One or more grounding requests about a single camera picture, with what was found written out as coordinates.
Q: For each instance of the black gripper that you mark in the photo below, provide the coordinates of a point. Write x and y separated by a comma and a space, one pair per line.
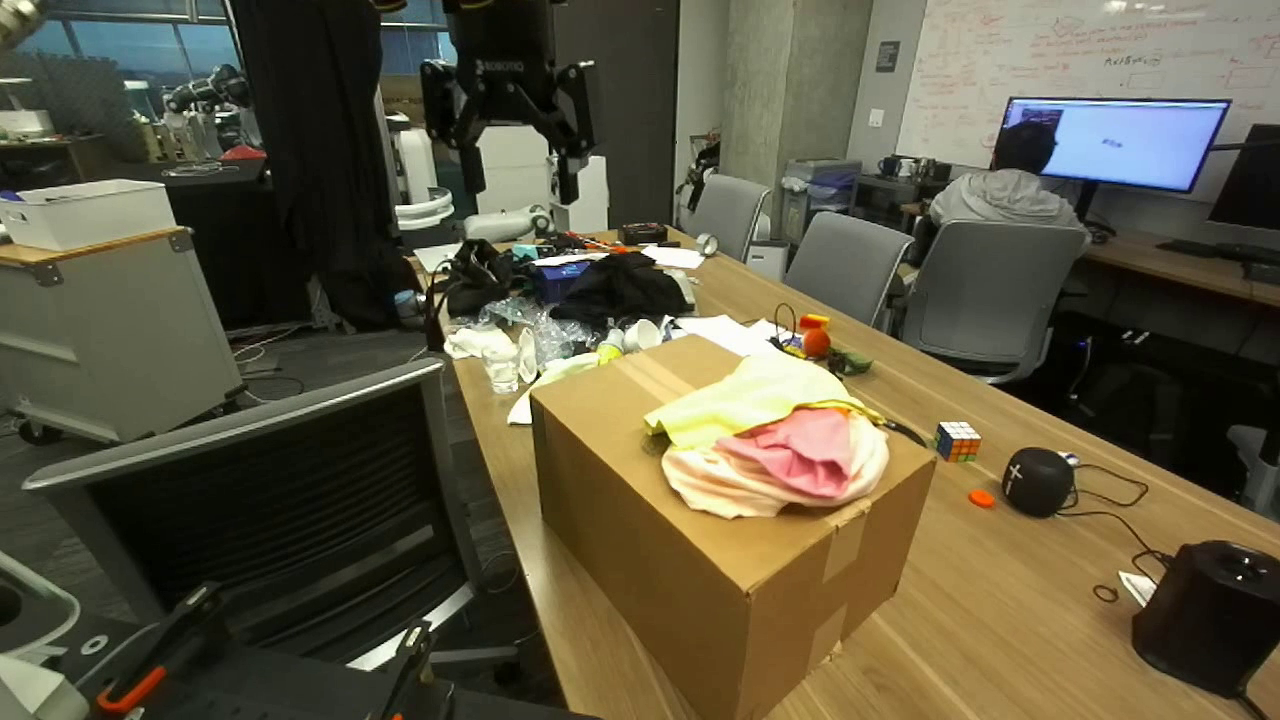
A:
506, 45

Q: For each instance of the yellow-green cloth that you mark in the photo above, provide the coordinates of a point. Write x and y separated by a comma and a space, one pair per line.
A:
745, 394

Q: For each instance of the tall black column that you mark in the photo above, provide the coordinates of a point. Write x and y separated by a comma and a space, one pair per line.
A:
321, 162

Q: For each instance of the lit computer monitor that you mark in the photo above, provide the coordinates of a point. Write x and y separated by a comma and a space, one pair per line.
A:
1146, 147

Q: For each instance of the black cylinder device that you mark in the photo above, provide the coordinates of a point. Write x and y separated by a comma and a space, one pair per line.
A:
1205, 614

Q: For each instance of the cream white cloth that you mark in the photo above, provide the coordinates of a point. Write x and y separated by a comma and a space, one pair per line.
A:
477, 341

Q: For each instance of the person in grey hoodie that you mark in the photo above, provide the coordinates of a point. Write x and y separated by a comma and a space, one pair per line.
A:
1007, 194

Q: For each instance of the dark computer monitor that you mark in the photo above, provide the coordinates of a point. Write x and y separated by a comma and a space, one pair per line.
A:
1253, 174

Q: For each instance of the long wooden desk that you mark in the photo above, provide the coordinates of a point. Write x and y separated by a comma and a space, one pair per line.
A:
1185, 264

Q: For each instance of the white paper stack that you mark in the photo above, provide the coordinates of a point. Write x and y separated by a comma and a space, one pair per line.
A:
727, 335

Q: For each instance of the pink and orange cloth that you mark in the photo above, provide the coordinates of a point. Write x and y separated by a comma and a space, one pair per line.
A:
802, 454

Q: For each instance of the white cabinet wooden top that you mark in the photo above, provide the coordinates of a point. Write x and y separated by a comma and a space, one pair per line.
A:
105, 335

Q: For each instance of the small orange piece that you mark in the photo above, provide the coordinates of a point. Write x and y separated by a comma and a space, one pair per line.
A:
981, 498

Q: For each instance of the black round speaker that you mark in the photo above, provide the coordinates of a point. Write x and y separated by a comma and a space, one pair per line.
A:
1036, 482

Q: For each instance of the rubiks cube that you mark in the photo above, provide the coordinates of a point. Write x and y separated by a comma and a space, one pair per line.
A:
959, 440

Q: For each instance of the peach cloth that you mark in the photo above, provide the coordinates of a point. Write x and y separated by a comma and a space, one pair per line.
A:
706, 485

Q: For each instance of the grey cabinet with clutter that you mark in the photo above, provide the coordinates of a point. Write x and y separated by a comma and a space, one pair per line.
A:
820, 194

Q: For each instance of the orange toy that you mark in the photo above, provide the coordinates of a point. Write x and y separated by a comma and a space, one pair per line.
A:
812, 335

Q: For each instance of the black garment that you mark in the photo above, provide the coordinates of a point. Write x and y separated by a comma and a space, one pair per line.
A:
622, 285

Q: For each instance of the clear plastic bags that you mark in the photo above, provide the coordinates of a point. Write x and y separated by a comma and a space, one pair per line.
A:
532, 352

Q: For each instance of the grey office chair holding clothes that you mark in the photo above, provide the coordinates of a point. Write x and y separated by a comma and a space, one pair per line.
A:
267, 506

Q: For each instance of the black bag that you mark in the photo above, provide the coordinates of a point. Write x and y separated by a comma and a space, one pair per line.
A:
480, 273

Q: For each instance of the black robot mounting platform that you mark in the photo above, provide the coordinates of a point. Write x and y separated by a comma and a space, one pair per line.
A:
293, 693

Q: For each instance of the large brown cardboard box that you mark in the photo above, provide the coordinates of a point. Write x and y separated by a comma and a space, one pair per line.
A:
692, 561

